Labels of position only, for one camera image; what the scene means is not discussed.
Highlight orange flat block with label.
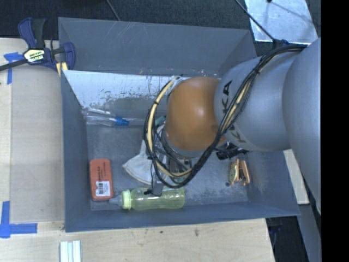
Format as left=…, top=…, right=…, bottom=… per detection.
left=88, top=158, right=115, bottom=203

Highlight green clear baby bottle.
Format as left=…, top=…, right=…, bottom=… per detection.
left=109, top=186, right=186, bottom=212

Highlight pale wood board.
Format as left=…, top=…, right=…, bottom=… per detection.
left=9, top=64, right=67, bottom=224

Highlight orange-brown sunglasses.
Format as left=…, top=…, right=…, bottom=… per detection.
left=228, top=158, right=251, bottom=187

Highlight clear plastic bottle blue cap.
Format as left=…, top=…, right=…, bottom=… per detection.
left=81, top=106, right=130, bottom=128

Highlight white cloth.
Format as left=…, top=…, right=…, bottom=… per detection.
left=122, top=140, right=165, bottom=187

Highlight grey metal bin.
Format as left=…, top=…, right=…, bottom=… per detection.
left=57, top=17, right=302, bottom=233

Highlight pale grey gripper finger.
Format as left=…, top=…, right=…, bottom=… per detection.
left=151, top=173, right=164, bottom=197

